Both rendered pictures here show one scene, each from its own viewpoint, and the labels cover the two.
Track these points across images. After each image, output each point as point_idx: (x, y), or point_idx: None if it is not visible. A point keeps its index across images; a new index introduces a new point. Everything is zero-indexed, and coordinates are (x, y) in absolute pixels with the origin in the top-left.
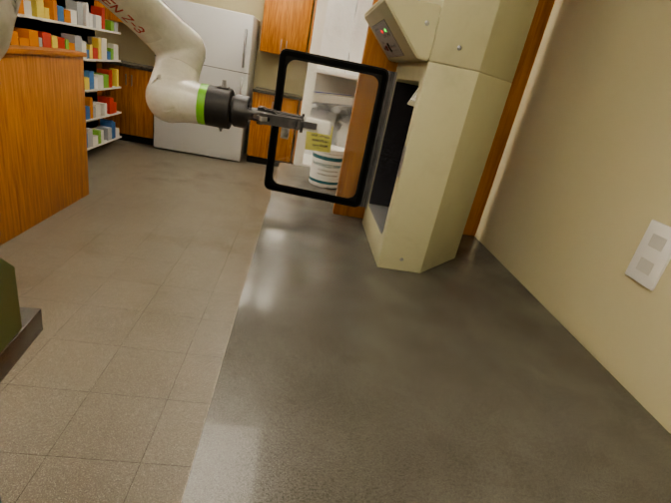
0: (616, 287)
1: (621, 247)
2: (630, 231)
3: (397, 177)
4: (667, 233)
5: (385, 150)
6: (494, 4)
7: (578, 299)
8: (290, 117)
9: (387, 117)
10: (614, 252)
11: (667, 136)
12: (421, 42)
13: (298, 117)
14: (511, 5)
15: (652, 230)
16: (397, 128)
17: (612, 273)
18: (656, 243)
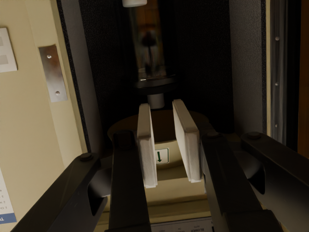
0: (6, 13)
1: (25, 41)
2: (28, 54)
3: (48, 45)
4: (0, 68)
5: (257, 32)
6: None
7: None
8: (90, 230)
9: (266, 99)
10: (27, 34)
11: (50, 116)
12: None
13: (205, 187)
14: None
15: (10, 65)
16: (252, 79)
17: (17, 20)
18: (1, 59)
